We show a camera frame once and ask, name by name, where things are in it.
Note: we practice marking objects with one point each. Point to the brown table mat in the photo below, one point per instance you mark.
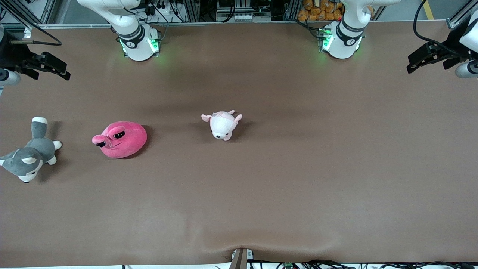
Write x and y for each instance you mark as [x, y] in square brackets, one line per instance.
[239, 194]

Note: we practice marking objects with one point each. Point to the pile of orange plush toys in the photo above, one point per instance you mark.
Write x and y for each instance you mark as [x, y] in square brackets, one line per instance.
[319, 11]

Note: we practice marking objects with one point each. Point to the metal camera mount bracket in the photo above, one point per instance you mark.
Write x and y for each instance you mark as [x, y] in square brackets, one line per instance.
[241, 259]

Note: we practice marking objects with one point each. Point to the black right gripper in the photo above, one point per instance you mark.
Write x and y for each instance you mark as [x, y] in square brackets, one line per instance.
[12, 56]

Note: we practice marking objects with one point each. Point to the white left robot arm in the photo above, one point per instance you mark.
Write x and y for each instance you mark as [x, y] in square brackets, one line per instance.
[345, 33]

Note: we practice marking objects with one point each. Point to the aluminium frame profile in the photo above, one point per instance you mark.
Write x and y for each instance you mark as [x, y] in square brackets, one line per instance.
[26, 13]
[460, 15]

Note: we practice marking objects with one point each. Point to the pale pink white plush animal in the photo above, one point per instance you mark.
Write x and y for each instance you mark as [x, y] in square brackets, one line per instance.
[223, 127]

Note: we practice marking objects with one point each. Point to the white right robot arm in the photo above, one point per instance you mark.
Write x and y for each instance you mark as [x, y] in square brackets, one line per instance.
[134, 33]

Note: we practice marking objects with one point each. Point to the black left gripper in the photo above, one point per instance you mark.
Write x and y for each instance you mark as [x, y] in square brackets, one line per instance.
[454, 49]

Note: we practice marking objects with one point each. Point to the white power strip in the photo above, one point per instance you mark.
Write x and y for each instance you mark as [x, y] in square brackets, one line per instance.
[242, 17]

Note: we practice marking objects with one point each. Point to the round hot pink plush toy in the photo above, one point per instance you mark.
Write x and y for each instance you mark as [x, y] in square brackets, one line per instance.
[125, 140]

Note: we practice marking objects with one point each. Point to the grey white husky plush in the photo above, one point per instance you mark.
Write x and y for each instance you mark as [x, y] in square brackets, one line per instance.
[35, 151]

